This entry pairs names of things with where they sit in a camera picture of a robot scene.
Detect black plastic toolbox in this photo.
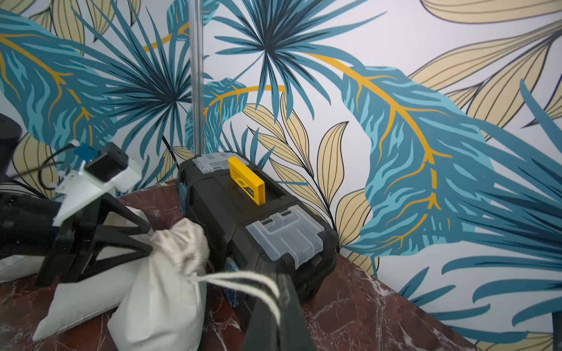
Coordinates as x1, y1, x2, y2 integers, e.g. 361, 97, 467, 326
178, 152, 337, 302

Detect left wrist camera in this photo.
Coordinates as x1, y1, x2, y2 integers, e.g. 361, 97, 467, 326
53, 142, 142, 228

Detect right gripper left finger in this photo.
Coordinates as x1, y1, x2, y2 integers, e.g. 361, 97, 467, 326
241, 273, 281, 350

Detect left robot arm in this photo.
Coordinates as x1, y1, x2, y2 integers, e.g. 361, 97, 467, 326
1, 140, 152, 286

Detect left aluminium frame post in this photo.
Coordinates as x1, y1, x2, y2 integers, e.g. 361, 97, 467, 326
189, 0, 205, 155

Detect cream cloth bag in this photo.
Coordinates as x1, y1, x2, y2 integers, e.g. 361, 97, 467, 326
108, 218, 281, 350
1, 212, 147, 342

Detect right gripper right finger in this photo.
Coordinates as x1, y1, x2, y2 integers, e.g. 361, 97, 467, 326
280, 274, 316, 351

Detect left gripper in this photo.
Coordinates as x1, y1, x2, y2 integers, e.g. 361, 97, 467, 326
35, 194, 152, 287

